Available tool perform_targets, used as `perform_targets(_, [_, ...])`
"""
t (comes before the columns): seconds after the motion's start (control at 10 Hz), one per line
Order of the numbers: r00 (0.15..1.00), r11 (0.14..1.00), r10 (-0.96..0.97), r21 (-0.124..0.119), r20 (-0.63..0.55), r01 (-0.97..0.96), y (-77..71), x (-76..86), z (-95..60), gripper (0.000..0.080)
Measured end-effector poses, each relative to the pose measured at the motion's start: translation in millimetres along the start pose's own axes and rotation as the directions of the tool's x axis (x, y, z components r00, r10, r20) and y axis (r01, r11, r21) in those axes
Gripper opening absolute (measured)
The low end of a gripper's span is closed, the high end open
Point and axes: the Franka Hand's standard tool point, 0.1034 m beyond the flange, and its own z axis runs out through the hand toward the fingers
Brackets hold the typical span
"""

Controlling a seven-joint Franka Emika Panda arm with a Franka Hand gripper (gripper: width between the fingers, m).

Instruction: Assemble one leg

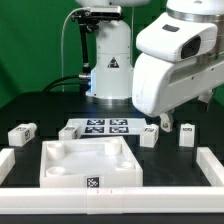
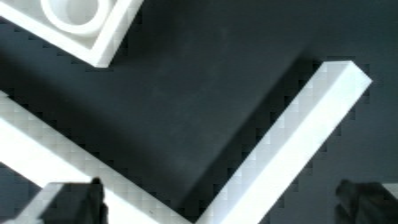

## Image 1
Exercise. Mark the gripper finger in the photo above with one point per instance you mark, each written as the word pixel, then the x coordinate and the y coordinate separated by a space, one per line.
pixel 204 101
pixel 166 121

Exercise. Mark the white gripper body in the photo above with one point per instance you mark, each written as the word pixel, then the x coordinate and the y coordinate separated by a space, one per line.
pixel 176 64

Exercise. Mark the white square tabletop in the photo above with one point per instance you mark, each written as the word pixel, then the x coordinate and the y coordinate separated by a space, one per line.
pixel 105 162

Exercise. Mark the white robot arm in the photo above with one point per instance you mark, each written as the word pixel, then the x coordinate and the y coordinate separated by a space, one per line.
pixel 112 77

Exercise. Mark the white U-shaped fence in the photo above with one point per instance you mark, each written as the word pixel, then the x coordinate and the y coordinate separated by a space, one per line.
pixel 112 200

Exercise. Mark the white marker sheet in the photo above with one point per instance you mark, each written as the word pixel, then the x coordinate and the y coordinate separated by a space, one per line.
pixel 109 126

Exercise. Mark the black camera on mount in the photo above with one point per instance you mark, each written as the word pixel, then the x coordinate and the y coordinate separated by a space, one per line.
pixel 88 20

